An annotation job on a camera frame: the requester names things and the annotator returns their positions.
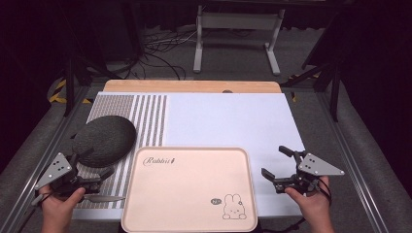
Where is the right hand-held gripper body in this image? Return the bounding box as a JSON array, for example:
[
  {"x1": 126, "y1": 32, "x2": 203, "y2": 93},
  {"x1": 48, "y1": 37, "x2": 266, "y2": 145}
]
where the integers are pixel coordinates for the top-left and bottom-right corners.
[{"x1": 272, "y1": 150, "x2": 346, "y2": 196}]

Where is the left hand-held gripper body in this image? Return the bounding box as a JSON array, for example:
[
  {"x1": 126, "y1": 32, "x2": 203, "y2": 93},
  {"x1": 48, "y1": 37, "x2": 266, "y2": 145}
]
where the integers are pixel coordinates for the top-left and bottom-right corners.
[{"x1": 33, "y1": 151, "x2": 103, "y2": 198}]

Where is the dark grey oval woven pad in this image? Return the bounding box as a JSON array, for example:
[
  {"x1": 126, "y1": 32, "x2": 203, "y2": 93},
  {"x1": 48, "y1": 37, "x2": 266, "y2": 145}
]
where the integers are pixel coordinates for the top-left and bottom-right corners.
[{"x1": 71, "y1": 115, "x2": 138, "y2": 169}]

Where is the person's left hand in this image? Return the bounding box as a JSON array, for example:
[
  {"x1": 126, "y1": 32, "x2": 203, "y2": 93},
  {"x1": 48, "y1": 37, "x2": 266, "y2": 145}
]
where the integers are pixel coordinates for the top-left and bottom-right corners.
[{"x1": 38, "y1": 184, "x2": 87, "y2": 225}]

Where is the person's right hand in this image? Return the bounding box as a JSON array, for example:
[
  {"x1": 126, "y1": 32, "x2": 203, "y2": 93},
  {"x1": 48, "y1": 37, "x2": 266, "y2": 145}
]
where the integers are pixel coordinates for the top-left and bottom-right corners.
[{"x1": 284, "y1": 176, "x2": 334, "y2": 225}]

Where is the grey metal knife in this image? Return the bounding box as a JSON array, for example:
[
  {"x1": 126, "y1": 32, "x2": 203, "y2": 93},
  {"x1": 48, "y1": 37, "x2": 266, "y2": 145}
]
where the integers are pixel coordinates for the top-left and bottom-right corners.
[{"x1": 83, "y1": 193, "x2": 126, "y2": 204}]

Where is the yellow black hazard tape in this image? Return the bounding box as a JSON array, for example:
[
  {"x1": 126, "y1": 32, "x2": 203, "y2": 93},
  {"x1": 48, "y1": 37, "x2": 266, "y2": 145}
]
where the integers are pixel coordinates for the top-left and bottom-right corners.
[{"x1": 48, "y1": 79, "x2": 94, "y2": 105}]

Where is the white mat with striped section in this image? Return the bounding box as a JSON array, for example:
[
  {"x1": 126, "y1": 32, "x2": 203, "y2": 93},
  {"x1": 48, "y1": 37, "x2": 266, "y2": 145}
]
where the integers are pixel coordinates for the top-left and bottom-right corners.
[{"x1": 71, "y1": 91, "x2": 306, "y2": 221}]

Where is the black tripod stand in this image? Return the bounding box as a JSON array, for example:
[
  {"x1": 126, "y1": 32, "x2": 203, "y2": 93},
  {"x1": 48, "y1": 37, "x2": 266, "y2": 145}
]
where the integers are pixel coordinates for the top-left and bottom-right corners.
[
  {"x1": 62, "y1": 48, "x2": 124, "y2": 118},
  {"x1": 281, "y1": 59, "x2": 342, "y2": 123}
]

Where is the pink tray with rabbit print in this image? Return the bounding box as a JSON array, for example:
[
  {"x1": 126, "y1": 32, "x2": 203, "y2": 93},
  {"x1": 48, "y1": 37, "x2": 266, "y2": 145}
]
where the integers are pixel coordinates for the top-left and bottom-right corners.
[{"x1": 120, "y1": 146, "x2": 259, "y2": 233}]

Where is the wooden table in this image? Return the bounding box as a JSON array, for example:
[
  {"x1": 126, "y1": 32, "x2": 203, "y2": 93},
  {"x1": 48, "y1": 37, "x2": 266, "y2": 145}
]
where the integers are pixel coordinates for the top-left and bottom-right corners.
[{"x1": 102, "y1": 79, "x2": 283, "y2": 94}]

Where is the white metal stand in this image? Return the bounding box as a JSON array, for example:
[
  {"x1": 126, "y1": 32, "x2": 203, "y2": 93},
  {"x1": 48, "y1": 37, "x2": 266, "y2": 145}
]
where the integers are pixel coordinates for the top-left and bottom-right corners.
[{"x1": 192, "y1": 4, "x2": 287, "y2": 77}]

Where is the aluminium floor rail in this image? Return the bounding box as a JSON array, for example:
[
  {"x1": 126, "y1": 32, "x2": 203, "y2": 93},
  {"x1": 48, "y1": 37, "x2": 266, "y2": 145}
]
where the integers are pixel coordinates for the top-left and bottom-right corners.
[
  {"x1": 315, "y1": 91, "x2": 391, "y2": 233},
  {"x1": 0, "y1": 84, "x2": 95, "y2": 233}
]

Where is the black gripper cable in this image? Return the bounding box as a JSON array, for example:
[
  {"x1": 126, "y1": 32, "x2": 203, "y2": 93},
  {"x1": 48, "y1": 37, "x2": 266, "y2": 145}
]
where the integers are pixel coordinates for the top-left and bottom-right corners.
[{"x1": 318, "y1": 177, "x2": 333, "y2": 208}]

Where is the bundle of floor cables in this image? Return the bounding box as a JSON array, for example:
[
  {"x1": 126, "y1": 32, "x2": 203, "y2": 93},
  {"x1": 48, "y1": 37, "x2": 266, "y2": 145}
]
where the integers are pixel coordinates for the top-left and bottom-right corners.
[{"x1": 106, "y1": 25, "x2": 199, "y2": 82}]

